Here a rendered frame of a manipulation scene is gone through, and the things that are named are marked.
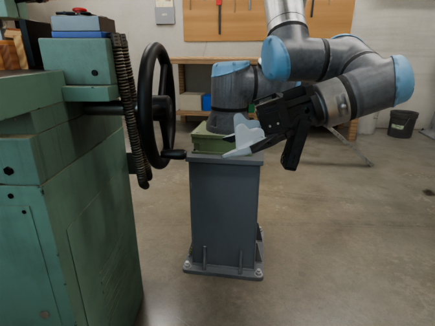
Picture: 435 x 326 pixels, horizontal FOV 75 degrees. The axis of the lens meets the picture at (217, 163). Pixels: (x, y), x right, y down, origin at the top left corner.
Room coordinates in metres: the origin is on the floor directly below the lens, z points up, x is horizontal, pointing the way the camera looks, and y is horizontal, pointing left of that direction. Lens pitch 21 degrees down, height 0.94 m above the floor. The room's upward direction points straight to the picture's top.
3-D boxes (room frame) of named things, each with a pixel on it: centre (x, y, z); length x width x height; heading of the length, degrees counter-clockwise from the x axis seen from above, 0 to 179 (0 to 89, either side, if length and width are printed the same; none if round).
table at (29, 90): (0.68, 0.37, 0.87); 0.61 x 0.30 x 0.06; 178
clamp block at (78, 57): (0.68, 0.28, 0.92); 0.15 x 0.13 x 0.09; 178
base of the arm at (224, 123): (1.18, -0.05, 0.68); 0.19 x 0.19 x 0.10
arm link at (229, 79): (1.18, -0.06, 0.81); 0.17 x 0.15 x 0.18; 97
